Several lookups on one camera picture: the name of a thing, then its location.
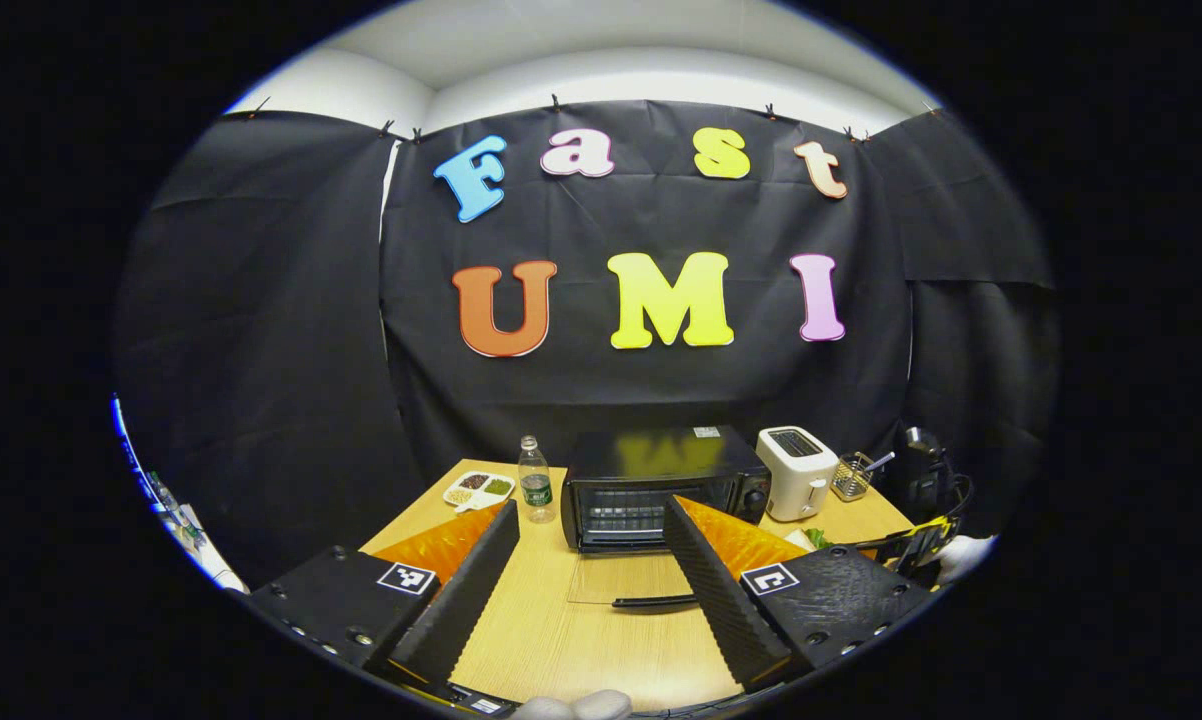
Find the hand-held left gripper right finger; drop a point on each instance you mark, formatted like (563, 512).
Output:
(716, 595)

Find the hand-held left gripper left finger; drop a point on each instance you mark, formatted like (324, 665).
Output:
(471, 590)

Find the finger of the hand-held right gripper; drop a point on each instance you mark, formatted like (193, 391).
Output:
(906, 550)

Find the sandwich with lettuce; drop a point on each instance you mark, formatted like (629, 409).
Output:
(818, 538)

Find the black electric oven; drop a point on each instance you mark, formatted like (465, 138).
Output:
(651, 460)

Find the metal spoon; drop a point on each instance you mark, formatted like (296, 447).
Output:
(879, 461)

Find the white divided snack plate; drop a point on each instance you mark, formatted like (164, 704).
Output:
(478, 489)

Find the clear water bottle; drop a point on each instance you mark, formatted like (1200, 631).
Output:
(536, 490)

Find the white toaster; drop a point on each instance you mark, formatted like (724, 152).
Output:
(796, 480)

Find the black backdrop cloth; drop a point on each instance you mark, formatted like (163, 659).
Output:
(651, 400)

